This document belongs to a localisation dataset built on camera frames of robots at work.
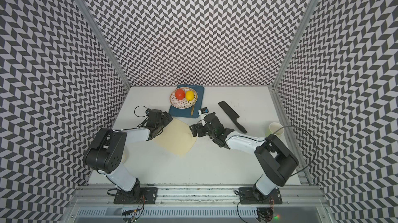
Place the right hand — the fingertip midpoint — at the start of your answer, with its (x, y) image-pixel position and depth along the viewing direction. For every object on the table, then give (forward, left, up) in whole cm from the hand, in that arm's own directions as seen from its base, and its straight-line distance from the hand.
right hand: (196, 128), depth 87 cm
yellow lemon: (+28, +6, -3) cm, 29 cm away
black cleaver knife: (+15, -23, -10) cm, 29 cm away
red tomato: (+29, +13, -4) cm, 32 cm away
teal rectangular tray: (+17, +15, -8) cm, 24 cm away
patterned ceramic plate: (+24, +11, -8) cm, 27 cm away
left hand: (+10, +19, -6) cm, 23 cm away
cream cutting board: (-2, +12, -7) cm, 15 cm away
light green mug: (0, -43, +1) cm, 43 cm away
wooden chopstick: (+18, +4, -8) cm, 20 cm away
